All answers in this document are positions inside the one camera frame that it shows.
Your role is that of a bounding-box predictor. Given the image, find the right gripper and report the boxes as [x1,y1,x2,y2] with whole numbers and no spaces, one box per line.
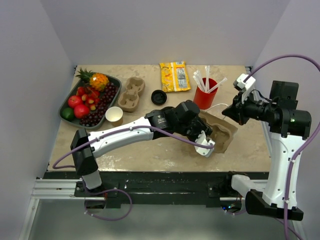
[222,88,276,126]

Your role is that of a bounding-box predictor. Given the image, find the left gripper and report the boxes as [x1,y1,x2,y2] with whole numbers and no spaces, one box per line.
[176,117,213,146]

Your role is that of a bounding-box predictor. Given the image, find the cardboard cup carrier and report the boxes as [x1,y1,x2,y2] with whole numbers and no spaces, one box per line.
[118,77,146,113]
[199,110,238,154]

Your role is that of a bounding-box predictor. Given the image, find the brown paper bag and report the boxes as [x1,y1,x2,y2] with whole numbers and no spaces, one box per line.
[205,103,229,112]

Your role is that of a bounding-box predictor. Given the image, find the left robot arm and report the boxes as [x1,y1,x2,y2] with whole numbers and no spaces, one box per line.
[70,100,215,196]

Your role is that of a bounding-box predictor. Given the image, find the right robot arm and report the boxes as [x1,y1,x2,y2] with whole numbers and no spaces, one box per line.
[222,80,312,221]

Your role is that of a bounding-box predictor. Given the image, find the red plastic cup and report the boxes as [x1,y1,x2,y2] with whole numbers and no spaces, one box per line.
[193,84,218,110]

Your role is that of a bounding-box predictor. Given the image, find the yellow snack bag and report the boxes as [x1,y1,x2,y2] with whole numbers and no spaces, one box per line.
[159,61,191,93]

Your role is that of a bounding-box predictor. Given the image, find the dark purple grape bunch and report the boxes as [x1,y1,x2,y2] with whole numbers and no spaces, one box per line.
[79,82,119,127]

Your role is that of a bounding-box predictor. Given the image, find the toy pineapple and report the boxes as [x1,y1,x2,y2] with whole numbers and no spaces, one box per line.
[75,68,110,92]

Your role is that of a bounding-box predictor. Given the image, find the red toy strawberries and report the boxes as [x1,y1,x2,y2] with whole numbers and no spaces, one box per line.
[76,86,100,111]

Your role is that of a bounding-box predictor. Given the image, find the red toy apple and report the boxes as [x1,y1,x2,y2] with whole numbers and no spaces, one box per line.
[73,104,90,119]
[67,95,83,109]

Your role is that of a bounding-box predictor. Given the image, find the green toy lime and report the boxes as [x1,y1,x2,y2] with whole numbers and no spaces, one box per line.
[61,107,75,122]

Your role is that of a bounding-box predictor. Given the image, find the dark green fruit tray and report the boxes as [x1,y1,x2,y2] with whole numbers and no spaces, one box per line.
[58,75,122,131]

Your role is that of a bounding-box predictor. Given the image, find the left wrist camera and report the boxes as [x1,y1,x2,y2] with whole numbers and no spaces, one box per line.
[194,130,216,158]

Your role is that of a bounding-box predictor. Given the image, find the black mounting base plate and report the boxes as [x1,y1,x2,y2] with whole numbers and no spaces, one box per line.
[42,171,263,209]

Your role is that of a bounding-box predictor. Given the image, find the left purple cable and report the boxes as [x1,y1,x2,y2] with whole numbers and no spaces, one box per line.
[51,125,216,220]

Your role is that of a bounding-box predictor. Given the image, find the purple cable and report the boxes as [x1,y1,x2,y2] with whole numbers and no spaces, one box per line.
[226,53,320,240]
[51,125,216,220]

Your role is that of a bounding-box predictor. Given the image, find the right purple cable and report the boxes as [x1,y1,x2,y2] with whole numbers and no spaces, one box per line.
[226,53,320,240]

